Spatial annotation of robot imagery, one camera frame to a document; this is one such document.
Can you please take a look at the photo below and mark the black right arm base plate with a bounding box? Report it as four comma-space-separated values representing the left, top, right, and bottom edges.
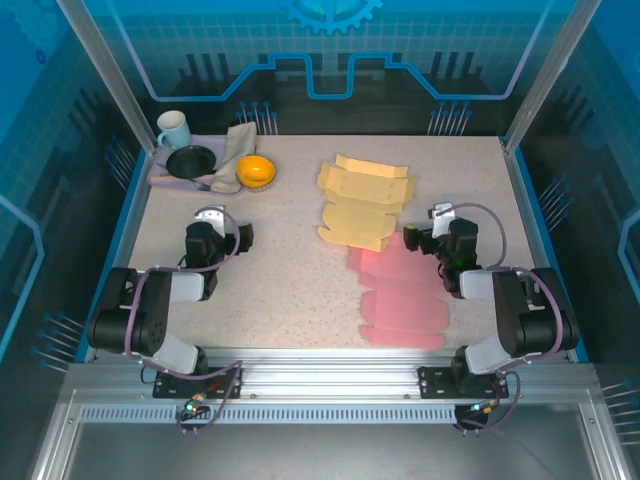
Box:
417, 366, 510, 400

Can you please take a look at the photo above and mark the yellow patterned bowl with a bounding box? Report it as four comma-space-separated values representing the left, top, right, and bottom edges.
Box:
235, 155, 278, 192

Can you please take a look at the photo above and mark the beige cloth napkin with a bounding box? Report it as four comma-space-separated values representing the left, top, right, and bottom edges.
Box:
209, 123, 259, 195

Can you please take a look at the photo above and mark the slotted grey cable duct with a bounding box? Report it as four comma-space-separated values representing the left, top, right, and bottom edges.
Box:
78, 405, 459, 425

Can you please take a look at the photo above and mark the light blue mug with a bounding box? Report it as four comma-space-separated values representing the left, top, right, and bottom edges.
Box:
156, 110, 193, 150

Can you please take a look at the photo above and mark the lilac tray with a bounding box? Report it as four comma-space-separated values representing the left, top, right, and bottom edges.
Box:
148, 133, 259, 197

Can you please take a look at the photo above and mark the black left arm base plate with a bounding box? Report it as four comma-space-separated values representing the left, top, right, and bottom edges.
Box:
152, 366, 245, 400

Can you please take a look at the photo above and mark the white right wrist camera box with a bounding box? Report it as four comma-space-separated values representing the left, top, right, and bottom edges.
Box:
430, 201, 457, 239

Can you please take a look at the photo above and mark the pink paper box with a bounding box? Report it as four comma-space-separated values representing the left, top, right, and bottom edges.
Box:
347, 232, 449, 350

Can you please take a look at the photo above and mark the black plate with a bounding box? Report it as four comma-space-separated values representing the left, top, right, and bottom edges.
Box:
165, 144, 218, 180

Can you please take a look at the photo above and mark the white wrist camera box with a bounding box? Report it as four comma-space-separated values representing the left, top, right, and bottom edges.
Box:
193, 205, 227, 235
430, 201, 457, 239

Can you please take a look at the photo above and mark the grey metal front panel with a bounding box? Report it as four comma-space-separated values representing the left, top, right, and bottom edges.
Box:
29, 389, 631, 480

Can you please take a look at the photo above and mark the aluminium mounting rail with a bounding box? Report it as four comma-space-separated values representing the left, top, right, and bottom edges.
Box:
64, 347, 599, 401

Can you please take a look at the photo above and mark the aluminium frame post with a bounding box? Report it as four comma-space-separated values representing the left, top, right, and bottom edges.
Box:
55, 0, 157, 154
501, 0, 604, 154

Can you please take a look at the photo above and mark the blue table side strip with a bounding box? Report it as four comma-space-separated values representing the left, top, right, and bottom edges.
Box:
74, 147, 151, 364
509, 148, 592, 364

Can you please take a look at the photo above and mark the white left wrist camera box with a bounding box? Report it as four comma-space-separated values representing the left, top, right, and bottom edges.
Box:
193, 205, 227, 235

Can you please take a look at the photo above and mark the yellow paper box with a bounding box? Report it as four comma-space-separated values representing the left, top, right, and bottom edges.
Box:
316, 153, 418, 252

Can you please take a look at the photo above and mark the small connector board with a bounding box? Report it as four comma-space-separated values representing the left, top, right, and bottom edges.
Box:
180, 397, 210, 420
464, 399, 501, 417

